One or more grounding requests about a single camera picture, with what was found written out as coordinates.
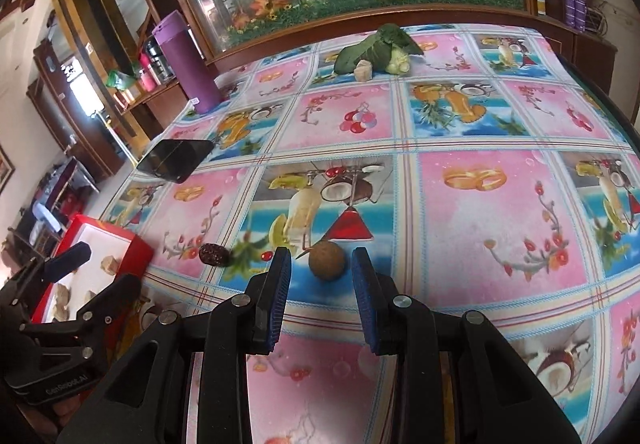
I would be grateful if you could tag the black tablet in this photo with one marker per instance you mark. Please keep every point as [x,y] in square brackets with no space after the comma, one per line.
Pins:
[175,158]

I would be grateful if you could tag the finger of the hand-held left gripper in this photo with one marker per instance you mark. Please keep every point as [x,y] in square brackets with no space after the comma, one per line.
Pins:
[117,291]
[70,260]

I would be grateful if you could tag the beige peeled lump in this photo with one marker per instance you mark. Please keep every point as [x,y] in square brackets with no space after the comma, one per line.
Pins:
[110,264]
[65,294]
[363,70]
[60,313]

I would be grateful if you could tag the brown round fruit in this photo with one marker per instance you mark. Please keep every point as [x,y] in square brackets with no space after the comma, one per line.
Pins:
[326,261]

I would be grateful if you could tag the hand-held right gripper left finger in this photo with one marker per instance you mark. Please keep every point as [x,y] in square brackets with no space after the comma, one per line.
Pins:
[280,294]

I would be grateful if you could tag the pink bottle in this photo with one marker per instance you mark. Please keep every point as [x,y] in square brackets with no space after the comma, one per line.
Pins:
[147,79]

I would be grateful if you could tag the fruit print tablecloth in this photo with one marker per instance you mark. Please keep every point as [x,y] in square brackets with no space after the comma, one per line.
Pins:
[475,224]

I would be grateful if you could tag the green plastic bag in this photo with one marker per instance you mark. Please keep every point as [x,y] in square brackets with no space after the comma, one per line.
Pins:
[120,79]

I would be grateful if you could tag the purple spray bottle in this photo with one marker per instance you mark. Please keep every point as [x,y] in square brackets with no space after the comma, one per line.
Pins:
[580,11]
[570,8]

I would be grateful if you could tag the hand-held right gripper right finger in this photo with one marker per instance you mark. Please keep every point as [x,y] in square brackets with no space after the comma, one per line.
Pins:
[362,304]

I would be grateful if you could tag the green leafy vegetable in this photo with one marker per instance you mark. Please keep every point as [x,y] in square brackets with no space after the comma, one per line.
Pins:
[372,48]

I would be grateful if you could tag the dried red date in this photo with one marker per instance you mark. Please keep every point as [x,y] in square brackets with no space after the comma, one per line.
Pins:
[212,255]

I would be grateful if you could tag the red box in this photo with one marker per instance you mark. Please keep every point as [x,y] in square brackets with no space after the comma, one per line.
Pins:
[136,254]

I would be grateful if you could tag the pale green cauliflower piece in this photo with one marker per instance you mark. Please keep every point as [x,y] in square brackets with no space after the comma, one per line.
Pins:
[398,61]

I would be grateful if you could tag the purple thermos bottle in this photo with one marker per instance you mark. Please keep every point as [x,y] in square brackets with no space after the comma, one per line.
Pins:
[185,68]

